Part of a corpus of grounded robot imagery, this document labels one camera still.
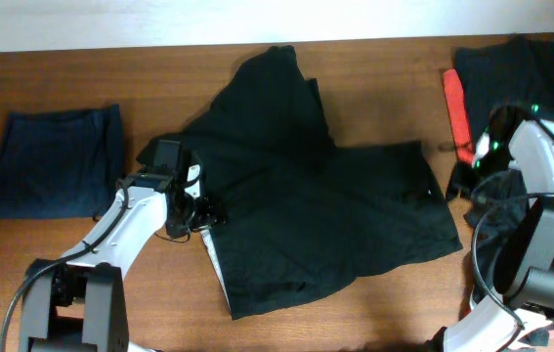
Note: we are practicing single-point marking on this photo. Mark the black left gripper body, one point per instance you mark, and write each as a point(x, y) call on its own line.
point(188, 218)

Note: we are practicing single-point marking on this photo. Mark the black shorts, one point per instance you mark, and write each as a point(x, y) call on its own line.
point(305, 218)

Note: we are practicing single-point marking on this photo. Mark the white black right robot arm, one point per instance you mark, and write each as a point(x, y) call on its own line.
point(302, 226)

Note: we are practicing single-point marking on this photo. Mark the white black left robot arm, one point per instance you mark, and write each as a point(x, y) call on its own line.
point(77, 301)

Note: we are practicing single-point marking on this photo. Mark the folded navy blue garment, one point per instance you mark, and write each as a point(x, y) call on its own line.
point(61, 164)

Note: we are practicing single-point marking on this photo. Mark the red garment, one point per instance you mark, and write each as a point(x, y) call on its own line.
point(457, 113)

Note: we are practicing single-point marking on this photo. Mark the dark garment pile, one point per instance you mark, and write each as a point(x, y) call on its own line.
point(509, 98)

